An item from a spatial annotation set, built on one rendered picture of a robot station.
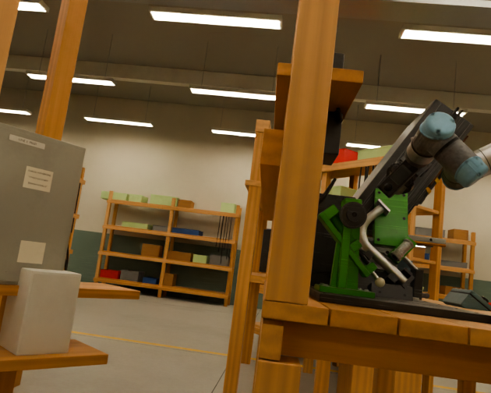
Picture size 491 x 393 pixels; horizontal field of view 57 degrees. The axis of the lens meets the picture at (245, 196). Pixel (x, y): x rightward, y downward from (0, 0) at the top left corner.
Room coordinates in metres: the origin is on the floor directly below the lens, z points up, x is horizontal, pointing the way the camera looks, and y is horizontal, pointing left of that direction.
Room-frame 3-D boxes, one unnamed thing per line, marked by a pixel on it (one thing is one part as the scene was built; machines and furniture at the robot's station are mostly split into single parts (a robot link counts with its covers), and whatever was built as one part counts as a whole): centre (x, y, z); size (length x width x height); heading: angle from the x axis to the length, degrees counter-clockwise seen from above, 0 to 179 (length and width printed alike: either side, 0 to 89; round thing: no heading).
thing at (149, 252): (10.32, 1.67, 1.12); 3.22 x 0.55 x 2.23; 84
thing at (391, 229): (1.60, -0.52, 1.17); 0.13 x 0.12 x 0.20; 176
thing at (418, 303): (1.68, -0.46, 0.89); 1.10 x 0.42 x 0.02; 176
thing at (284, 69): (1.70, -0.20, 1.52); 0.90 x 0.25 x 0.04; 176
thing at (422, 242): (1.75, -0.56, 1.11); 0.39 x 0.16 x 0.03; 86
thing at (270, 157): (1.70, -0.09, 1.23); 1.30 x 0.05 x 0.09; 176
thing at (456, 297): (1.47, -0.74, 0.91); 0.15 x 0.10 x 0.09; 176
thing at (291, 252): (1.70, -0.16, 1.36); 1.49 x 0.09 x 0.97; 176
